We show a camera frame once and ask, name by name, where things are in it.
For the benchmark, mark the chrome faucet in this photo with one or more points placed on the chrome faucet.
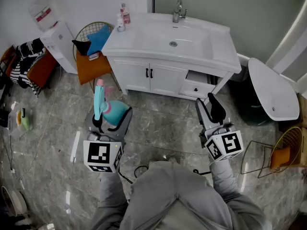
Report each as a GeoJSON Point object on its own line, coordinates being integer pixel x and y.
{"type": "Point", "coordinates": [178, 12]}

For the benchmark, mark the black pillow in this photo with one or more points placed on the black pillow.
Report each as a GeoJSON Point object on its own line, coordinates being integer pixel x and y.
{"type": "Point", "coordinates": [81, 46]}

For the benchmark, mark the white round floor appliance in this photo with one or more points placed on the white round floor appliance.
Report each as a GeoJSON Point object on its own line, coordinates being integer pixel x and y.
{"type": "Point", "coordinates": [13, 201]}

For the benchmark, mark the person's left forearm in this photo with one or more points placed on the person's left forearm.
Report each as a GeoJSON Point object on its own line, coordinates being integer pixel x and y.
{"type": "Point", "coordinates": [110, 188]}

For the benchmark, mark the person's grey clothed body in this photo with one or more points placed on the person's grey clothed body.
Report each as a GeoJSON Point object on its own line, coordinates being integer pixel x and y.
{"type": "Point", "coordinates": [172, 195]}

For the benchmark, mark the blue star pillow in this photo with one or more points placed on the blue star pillow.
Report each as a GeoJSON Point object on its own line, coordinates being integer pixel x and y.
{"type": "Point", "coordinates": [98, 41]}

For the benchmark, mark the clear water jug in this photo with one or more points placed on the clear water jug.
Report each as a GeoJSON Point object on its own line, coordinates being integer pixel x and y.
{"type": "Point", "coordinates": [43, 12]}

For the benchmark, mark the black and white striped cloth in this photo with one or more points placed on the black and white striped cloth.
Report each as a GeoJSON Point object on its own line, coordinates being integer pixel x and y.
{"type": "Point", "coordinates": [26, 63]}

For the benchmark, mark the pink phone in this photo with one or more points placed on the pink phone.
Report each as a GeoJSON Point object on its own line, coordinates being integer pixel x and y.
{"type": "Point", "coordinates": [93, 56]}

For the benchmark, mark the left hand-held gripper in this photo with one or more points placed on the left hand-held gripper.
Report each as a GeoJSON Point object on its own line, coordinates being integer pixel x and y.
{"type": "Point", "coordinates": [103, 150]}

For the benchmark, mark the white vanity cabinet with sink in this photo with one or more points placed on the white vanity cabinet with sink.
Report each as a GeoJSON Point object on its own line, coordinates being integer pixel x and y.
{"type": "Point", "coordinates": [168, 56]}

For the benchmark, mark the teal and pink spray bottle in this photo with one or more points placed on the teal and pink spray bottle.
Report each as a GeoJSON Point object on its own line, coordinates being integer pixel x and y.
{"type": "Point", "coordinates": [109, 108]}

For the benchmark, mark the white water dispenser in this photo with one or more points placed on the white water dispenser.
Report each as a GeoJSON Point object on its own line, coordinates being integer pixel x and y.
{"type": "Point", "coordinates": [61, 47]}

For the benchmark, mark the person's right forearm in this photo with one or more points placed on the person's right forearm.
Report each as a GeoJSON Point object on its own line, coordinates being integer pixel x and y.
{"type": "Point", "coordinates": [224, 178]}

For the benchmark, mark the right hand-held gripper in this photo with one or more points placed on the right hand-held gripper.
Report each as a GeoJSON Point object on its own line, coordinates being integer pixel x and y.
{"type": "Point", "coordinates": [224, 142]}

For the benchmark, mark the white flat strip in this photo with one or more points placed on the white flat strip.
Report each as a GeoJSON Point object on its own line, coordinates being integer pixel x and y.
{"type": "Point", "coordinates": [75, 147]}

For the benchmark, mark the small white pump bottle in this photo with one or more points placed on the small white pump bottle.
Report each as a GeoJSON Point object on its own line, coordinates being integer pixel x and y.
{"type": "Point", "coordinates": [120, 23]}

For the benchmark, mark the dark green bin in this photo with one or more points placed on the dark green bin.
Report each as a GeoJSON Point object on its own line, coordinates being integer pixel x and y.
{"type": "Point", "coordinates": [251, 106]}

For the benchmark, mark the clear bag with green item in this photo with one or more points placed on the clear bag with green item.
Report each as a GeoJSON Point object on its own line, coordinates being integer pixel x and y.
{"type": "Point", "coordinates": [20, 121]}

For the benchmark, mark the pink clear bottle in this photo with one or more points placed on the pink clear bottle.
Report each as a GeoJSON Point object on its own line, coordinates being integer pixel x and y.
{"type": "Point", "coordinates": [125, 14]}

